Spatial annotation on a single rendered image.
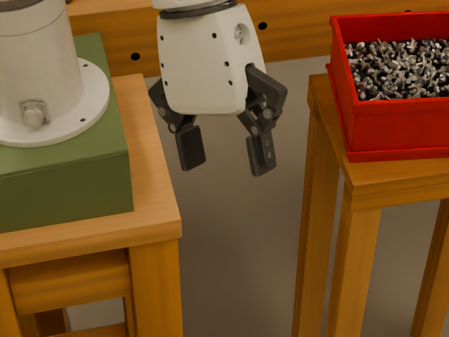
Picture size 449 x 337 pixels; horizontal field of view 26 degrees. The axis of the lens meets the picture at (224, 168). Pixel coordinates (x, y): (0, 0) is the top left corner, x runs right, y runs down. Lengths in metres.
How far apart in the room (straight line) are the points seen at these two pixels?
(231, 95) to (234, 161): 1.70
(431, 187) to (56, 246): 0.57
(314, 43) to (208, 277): 0.81
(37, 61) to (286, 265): 1.26
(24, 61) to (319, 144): 0.61
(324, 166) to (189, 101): 0.78
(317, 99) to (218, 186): 0.99
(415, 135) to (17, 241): 0.59
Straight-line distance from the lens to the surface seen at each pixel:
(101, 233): 1.31
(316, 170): 1.70
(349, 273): 1.60
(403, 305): 2.32
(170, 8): 0.91
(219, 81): 0.90
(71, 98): 1.30
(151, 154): 1.40
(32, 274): 1.41
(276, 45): 1.69
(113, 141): 1.26
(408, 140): 1.46
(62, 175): 1.26
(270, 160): 0.92
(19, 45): 1.22
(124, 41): 1.63
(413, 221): 2.50
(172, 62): 0.94
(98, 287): 1.43
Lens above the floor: 1.83
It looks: 45 degrees down
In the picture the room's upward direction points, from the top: straight up
